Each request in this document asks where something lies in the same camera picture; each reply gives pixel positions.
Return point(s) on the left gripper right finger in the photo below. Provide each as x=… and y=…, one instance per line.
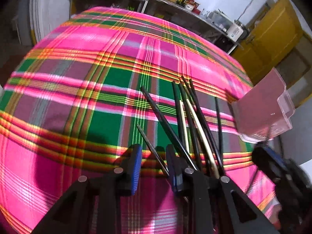
x=176, y=166

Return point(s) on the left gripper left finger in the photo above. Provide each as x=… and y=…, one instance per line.
x=132, y=170

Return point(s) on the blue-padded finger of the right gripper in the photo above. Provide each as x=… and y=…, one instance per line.
x=269, y=162

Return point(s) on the cream wooden chopstick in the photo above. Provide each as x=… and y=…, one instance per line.
x=185, y=134

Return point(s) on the metal kitchen shelf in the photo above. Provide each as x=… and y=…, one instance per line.
x=168, y=11

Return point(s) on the black chopstick far right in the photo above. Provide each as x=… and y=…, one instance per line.
x=220, y=135

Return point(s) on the pink plaid tablecloth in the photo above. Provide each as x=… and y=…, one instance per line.
x=72, y=106

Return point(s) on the white electric kettle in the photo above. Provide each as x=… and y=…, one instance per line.
x=237, y=31

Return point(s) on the yellow wooden door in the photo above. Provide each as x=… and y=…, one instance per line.
x=270, y=41

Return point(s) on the red lidded jar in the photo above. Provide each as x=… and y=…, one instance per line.
x=192, y=6

